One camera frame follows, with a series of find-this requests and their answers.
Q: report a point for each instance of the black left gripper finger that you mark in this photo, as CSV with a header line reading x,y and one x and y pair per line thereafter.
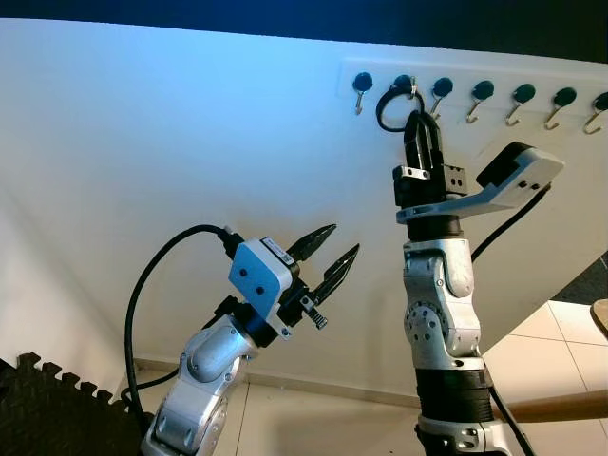
x,y
338,271
313,241

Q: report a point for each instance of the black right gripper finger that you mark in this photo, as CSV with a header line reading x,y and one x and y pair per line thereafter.
x,y
433,147
415,142

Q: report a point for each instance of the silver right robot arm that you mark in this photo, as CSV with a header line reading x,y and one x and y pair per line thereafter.
x,y
442,285

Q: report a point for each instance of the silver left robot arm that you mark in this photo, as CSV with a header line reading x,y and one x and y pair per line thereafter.
x,y
204,366

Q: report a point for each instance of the black knob metal hook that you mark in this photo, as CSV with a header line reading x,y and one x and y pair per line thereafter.
x,y
523,93
442,86
483,89
362,82
600,100
403,83
564,96

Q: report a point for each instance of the dark rug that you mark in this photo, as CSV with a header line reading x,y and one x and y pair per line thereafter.
x,y
589,283

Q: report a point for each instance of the rounded wooden table board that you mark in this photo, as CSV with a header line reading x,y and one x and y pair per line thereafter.
x,y
601,318

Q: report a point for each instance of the wooden table leg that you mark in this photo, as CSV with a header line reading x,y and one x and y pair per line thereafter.
x,y
560,406

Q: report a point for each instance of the black foam puzzle mat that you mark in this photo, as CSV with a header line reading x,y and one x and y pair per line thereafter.
x,y
57,418

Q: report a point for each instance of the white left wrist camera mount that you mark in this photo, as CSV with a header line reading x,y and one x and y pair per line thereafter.
x,y
258,274

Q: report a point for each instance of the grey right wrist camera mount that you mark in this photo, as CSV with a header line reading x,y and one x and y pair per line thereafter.
x,y
527,173

